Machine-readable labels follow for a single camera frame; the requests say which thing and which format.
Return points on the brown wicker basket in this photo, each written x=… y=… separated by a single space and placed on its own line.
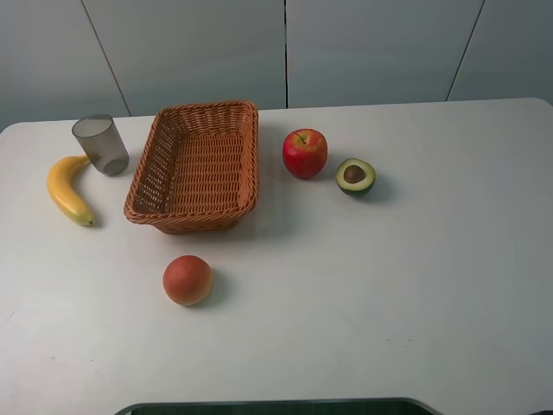
x=198 y=170

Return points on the orange-red round fruit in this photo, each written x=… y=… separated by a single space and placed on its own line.
x=188 y=280

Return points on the red apple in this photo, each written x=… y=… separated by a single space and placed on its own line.
x=305 y=153

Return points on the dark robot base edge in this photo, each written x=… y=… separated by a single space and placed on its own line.
x=317 y=406

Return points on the halved avocado with pit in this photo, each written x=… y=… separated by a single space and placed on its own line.
x=355 y=177

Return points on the yellow banana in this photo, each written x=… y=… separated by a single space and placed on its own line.
x=63 y=195

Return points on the grey translucent plastic cup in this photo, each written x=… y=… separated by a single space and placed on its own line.
x=99 y=138

